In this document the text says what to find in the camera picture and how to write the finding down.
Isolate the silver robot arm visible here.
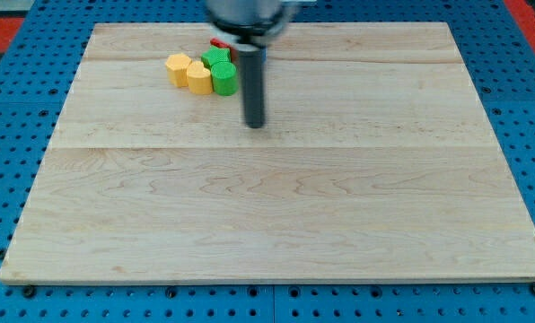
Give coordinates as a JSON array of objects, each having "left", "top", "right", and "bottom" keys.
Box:
[{"left": 205, "top": 0, "right": 317, "bottom": 48}]

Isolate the blue cube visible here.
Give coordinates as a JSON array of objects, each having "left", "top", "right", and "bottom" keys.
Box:
[{"left": 261, "top": 48, "right": 268, "bottom": 64}]

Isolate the green cylinder block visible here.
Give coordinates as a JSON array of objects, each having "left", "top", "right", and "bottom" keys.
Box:
[{"left": 211, "top": 62, "right": 238, "bottom": 96}]

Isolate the yellow heart block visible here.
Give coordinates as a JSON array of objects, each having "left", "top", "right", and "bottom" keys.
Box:
[{"left": 186, "top": 61, "right": 214, "bottom": 95}]

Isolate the wooden board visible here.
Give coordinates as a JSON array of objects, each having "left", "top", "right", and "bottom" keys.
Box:
[{"left": 0, "top": 22, "right": 535, "bottom": 285}]

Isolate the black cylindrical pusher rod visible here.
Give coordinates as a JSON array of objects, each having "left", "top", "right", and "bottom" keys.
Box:
[{"left": 236, "top": 44, "right": 266, "bottom": 128}]

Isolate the red block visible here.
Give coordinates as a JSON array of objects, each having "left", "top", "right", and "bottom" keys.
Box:
[{"left": 209, "top": 38, "right": 238, "bottom": 63}]

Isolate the green star block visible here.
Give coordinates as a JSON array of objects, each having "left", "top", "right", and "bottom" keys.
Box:
[{"left": 201, "top": 45, "right": 231, "bottom": 69}]

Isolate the yellow hexagon block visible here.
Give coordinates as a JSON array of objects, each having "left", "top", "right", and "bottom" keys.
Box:
[{"left": 165, "top": 53, "right": 192, "bottom": 88}]

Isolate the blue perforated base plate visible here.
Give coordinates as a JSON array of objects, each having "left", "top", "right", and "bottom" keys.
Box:
[{"left": 0, "top": 0, "right": 535, "bottom": 322}]

